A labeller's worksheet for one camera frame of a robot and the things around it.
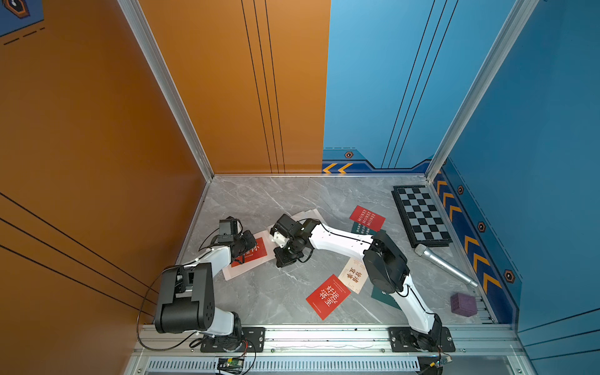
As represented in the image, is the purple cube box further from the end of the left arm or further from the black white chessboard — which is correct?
the end of the left arm

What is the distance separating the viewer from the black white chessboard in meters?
0.95

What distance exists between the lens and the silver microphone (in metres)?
0.86
